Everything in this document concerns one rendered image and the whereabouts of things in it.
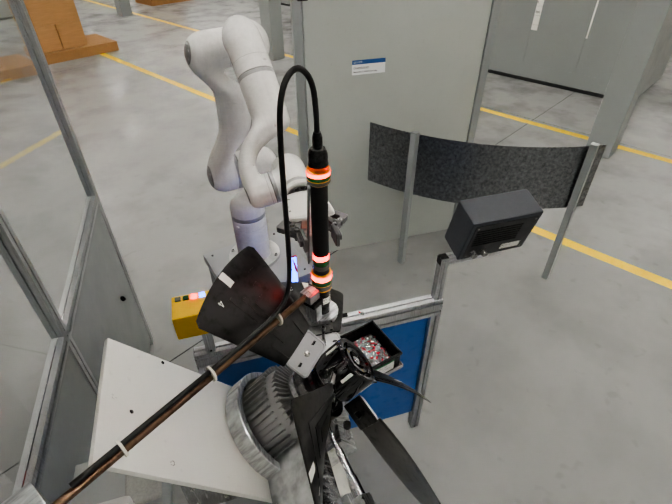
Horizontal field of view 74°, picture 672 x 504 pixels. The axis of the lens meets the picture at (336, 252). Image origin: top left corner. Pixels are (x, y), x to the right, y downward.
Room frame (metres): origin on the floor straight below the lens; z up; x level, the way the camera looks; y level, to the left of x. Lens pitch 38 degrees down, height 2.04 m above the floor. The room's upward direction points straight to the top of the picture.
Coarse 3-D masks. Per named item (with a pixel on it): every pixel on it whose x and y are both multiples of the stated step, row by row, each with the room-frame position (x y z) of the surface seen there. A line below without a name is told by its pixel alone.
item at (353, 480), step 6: (330, 432) 0.53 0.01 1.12; (330, 438) 0.52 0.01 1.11; (336, 444) 0.50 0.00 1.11; (336, 450) 0.49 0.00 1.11; (342, 450) 0.49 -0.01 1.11; (342, 456) 0.48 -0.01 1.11; (342, 462) 0.47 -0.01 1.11; (348, 462) 0.47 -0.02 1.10; (348, 468) 0.45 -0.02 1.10; (348, 474) 0.44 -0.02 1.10; (354, 474) 0.44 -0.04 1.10; (348, 480) 0.43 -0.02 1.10; (354, 480) 0.43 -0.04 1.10; (354, 486) 0.42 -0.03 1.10; (360, 486) 0.42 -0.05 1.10; (354, 492) 0.41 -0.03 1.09; (360, 492) 0.41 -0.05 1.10
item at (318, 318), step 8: (304, 288) 0.69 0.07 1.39; (312, 296) 0.67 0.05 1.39; (304, 304) 0.68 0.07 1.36; (312, 304) 0.67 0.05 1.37; (320, 304) 0.68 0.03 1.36; (312, 312) 0.68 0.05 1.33; (320, 312) 0.69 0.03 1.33; (328, 312) 0.71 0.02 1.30; (336, 312) 0.71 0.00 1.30; (312, 320) 0.69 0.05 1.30; (320, 320) 0.68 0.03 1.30; (328, 320) 0.68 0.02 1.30
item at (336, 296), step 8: (296, 288) 0.93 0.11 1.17; (296, 296) 0.89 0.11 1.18; (336, 296) 0.93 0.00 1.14; (336, 304) 0.88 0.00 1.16; (304, 312) 0.83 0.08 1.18; (336, 320) 0.80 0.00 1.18; (312, 328) 0.77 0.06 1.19; (320, 328) 0.77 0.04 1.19; (328, 328) 0.77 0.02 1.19; (336, 328) 0.77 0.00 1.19
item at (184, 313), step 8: (176, 304) 0.97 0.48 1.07; (184, 304) 0.97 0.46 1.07; (192, 304) 0.97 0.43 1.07; (200, 304) 0.97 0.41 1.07; (176, 312) 0.94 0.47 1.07; (184, 312) 0.94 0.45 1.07; (192, 312) 0.94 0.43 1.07; (176, 320) 0.91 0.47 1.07; (184, 320) 0.91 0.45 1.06; (192, 320) 0.92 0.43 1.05; (176, 328) 0.91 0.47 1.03; (184, 328) 0.91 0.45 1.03; (192, 328) 0.92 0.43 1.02; (184, 336) 0.91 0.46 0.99; (192, 336) 0.92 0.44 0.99
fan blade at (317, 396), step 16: (304, 400) 0.42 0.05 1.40; (320, 400) 0.46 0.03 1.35; (304, 416) 0.39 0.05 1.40; (320, 416) 0.43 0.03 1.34; (304, 432) 0.37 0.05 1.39; (320, 432) 0.41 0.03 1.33; (304, 448) 0.35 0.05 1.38; (320, 448) 0.38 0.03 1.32; (320, 464) 0.37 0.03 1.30; (320, 480) 0.35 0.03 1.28; (320, 496) 0.32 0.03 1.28
